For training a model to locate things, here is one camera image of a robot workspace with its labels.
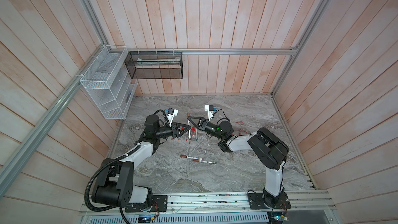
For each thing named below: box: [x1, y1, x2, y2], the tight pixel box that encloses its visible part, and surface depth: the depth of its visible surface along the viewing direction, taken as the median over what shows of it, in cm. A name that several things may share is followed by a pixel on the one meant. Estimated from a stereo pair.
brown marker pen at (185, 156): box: [179, 154, 203, 161], surface depth 90 cm
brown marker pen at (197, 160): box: [192, 158, 217, 165], surface depth 88 cm
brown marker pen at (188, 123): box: [186, 112, 192, 139], surface depth 79 cm
